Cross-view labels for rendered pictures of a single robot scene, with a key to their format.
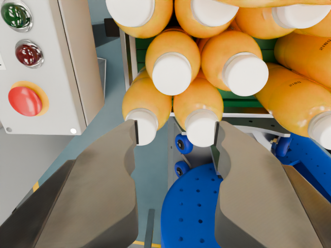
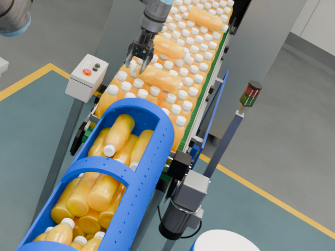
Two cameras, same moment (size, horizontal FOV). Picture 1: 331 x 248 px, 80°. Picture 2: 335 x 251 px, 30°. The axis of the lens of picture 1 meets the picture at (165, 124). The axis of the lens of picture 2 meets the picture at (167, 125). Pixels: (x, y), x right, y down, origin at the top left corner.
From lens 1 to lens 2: 2.50 m
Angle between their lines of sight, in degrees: 86
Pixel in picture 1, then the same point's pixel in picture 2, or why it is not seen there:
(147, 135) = (115, 88)
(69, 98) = (97, 77)
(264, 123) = not seen: hidden behind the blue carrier
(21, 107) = (86, 70)
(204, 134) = (130, 95)
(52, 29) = (102, 70)
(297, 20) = (153, 89)
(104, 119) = not seen: outside the picture
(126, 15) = (121, 74)
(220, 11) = (139, 82)
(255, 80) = (145, 92)
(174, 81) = (127, 84)
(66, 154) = not seen: outside the picture
